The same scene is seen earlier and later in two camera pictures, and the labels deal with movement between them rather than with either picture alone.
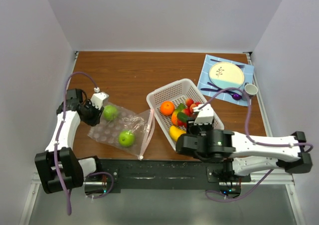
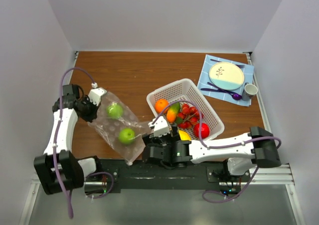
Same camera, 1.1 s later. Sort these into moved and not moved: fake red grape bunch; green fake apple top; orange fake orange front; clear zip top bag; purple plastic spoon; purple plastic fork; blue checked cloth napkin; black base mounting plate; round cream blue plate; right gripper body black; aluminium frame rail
Moved: clear zip top bag; right gripper body black; fake red grape bunch; green fake apple top; orange fake orange front
Not moved: round cream blue plate; purple plastic spoon; aluminium frame rail; purple plastic fork; blue checked cloth napkin; black base mounting plate
